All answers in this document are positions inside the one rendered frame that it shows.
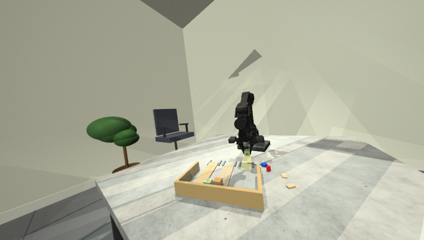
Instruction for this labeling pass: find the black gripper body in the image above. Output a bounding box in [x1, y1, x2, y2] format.
[228, 127, 265, 144]

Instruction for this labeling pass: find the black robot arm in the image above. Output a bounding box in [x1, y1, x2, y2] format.
[234, 91, 259, 144]

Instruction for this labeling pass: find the pale yellow strip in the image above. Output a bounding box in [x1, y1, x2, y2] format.
[242, 153, 252, 161]

